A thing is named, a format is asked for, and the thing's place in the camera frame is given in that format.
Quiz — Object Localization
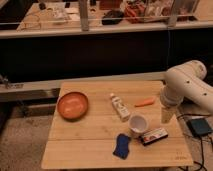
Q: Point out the white ceramic cup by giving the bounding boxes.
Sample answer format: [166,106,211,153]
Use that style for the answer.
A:
[129,115,148,138]

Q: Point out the white tube bottle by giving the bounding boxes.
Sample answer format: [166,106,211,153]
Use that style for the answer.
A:
[110,93,130,122]

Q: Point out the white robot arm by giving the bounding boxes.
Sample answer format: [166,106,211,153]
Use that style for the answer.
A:
[159,60,213,123]

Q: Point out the orange carrot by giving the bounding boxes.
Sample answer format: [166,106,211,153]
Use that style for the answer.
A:
[134,98,155,107]

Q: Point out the black rectangular box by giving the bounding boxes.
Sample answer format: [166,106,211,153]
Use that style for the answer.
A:
[140,128,168,146]

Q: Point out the black power adapter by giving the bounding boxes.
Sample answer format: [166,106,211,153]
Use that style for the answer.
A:
[187,118,213,137]

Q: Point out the blue cloth toy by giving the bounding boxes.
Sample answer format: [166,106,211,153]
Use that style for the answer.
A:
[113,134,131,159]

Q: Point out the wooden table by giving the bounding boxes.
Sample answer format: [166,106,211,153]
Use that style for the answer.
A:
[41,81,193,169]

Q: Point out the orange wooden bowl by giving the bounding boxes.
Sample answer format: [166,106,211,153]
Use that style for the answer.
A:
[57,92,89,120]

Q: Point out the red clutter on shelf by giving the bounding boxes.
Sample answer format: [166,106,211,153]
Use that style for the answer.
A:
[124,4,145,23]

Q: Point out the black bag on shelf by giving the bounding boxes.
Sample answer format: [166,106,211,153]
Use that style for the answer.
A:
[102,10,124,25]

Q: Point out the black cable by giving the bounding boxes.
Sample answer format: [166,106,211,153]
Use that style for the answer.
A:
[176,113,213,171]

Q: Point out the metal post right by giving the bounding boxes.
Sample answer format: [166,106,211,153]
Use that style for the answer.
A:
[167,0,182,27]

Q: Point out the metal post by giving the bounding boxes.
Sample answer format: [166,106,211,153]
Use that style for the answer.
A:
[78,0,89,31]
[167,0,182,27]

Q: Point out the metal post left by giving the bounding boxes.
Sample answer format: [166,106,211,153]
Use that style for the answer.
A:
[78,0,89,31]

